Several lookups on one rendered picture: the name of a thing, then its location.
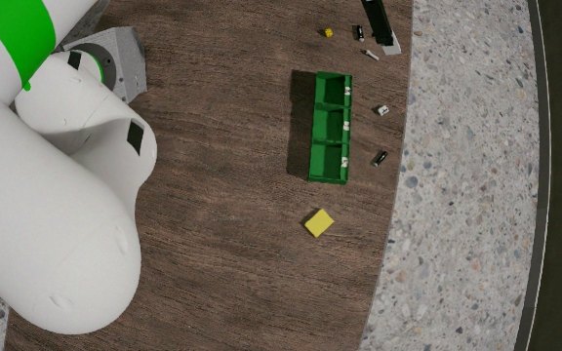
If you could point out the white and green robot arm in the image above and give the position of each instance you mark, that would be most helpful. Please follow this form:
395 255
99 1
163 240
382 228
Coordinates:
70 255

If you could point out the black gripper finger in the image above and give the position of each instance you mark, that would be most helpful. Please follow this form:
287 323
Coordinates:
380 25

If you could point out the yellow square pad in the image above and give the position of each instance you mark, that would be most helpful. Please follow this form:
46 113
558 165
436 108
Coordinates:
319 223

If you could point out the green three-compartment bin rack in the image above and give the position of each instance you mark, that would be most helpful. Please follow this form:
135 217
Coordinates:
330 154

